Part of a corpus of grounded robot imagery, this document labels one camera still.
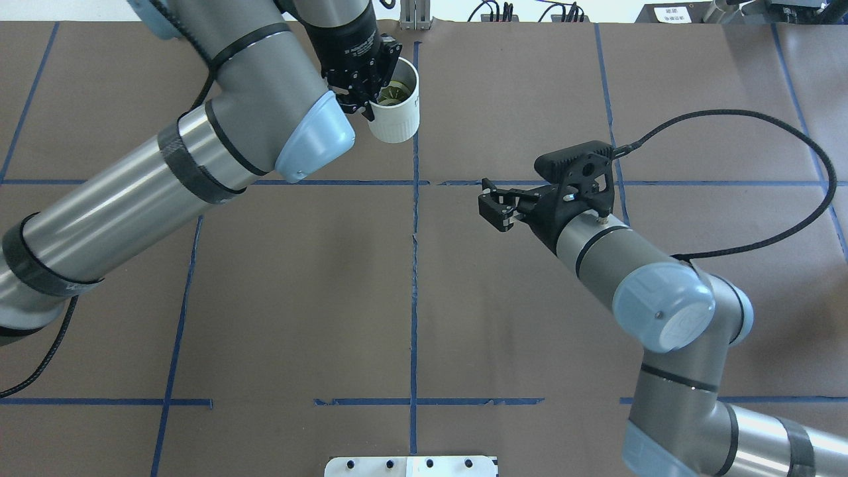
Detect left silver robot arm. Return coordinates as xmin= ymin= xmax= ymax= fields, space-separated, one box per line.
xmin=2 ymin=1 xmax=419 ymax=345

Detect white camera stand column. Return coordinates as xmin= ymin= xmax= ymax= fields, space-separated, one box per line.
xmin=323 ymin=455 xmax=500 ymax=476

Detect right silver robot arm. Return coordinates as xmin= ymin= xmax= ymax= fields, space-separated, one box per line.
xmin=478 ymin=179 xmax=847 ymax=476

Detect white ribbed mug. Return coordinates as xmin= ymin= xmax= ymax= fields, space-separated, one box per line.
xmin=368 ymin=58 xmax=421 ymax=144

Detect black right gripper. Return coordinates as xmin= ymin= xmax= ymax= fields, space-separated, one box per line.
xmin=478 ymin=178 xmax=584 ymax=254

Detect black braided right cable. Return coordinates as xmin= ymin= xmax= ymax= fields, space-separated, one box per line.
xmin=609 ymin=109 xmax=838 ymax=260

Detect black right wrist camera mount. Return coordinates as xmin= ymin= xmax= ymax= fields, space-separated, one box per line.
xmin=533 ymin=140 xmax=615 ymax=217

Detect lemon slices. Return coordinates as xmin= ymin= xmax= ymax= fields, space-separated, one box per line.
xmin=376 ymin=79 xmax=412 ymax=107

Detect aluminium frame post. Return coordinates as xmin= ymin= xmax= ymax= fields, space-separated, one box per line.
xmin=397 ymin=0 xmax=433 ymax=30

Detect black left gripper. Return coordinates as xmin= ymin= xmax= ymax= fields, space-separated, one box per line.
xmin=309 ymin=17 xmax=403 ymax=121

